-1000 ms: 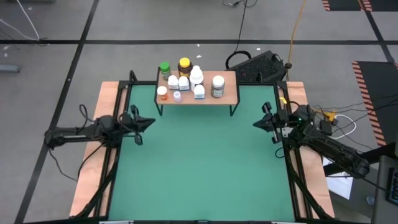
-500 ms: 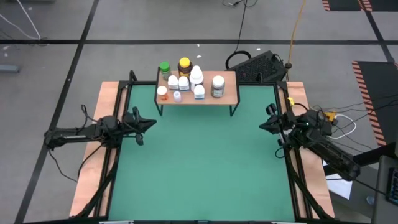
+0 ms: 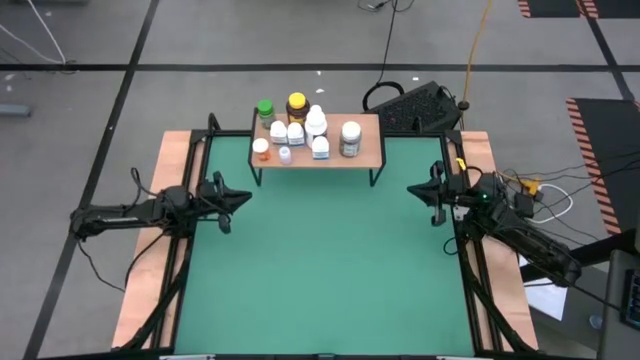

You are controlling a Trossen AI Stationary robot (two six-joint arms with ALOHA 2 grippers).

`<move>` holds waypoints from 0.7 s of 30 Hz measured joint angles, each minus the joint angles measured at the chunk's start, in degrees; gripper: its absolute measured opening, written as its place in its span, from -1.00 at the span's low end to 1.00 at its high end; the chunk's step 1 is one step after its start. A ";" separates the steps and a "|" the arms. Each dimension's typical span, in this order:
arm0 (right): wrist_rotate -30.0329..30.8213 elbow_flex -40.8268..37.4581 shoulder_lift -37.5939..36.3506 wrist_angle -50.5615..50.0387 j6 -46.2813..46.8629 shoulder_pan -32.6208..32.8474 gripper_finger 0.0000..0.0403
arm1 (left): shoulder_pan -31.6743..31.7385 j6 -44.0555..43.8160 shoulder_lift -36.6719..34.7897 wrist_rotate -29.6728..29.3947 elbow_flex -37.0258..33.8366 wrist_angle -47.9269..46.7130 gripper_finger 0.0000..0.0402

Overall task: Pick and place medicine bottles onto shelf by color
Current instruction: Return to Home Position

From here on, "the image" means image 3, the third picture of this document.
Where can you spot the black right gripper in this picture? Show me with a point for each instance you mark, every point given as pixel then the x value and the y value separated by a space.
pixel 450 192

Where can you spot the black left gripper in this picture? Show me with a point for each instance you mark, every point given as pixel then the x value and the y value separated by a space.
pixel 212 200

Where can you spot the orange pill vial white cap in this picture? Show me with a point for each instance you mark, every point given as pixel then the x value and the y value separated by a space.
pixel 260 146

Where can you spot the small translucent pill vial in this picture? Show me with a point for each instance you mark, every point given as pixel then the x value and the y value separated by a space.
pixel 285 155

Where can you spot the white bottle blue label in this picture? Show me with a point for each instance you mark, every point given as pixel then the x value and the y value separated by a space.
pixel 295 133
pixel 278 131

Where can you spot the bottle with green cap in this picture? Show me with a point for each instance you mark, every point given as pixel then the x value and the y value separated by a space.
pixel 265 107

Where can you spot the green label jar white lid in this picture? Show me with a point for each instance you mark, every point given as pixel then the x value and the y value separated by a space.
pixel 350 132

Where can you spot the white melatonin bottle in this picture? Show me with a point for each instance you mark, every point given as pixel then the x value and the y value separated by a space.
pixel 320 146

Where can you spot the tall white bottle purple label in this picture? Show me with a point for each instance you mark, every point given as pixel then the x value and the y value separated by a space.
pixel 316 124

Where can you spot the amber bottle yellow cap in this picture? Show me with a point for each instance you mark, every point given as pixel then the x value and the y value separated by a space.
pixel 297 101

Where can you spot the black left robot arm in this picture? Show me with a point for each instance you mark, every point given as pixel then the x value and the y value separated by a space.
pixel 125 217

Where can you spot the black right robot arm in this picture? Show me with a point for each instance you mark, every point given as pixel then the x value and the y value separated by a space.
pixel 530 245

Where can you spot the wooden shelf black metal legs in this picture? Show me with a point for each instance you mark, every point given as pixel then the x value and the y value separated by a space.
pixel 370 150

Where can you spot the yellow tag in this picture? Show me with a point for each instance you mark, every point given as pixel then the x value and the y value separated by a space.
pixel 460 164

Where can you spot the black perforated computer case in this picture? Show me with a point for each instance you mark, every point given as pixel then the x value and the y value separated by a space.
pixel 415 107

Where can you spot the black adapter box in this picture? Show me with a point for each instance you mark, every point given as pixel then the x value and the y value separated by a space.
pixel 525 206

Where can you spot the yellow plug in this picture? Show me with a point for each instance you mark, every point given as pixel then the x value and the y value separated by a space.
pixel 530 186

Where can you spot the white paper sheet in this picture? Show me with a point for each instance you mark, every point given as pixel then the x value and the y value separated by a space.
pixel 545 300

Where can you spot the black beam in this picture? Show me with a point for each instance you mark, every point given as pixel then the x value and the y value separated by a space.
pixel 605 247

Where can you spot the black mat hazard stripe edge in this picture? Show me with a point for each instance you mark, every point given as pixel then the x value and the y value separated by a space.
pixel 555 7
pixel 610 130

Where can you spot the black keyboard blue keys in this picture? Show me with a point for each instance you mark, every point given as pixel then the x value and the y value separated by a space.
pixel 632 300

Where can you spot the grey floor bar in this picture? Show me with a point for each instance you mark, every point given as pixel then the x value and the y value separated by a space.
pixel 15 110

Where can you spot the black metal table frame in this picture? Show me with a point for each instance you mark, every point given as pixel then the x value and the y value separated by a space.
pixel 452 137

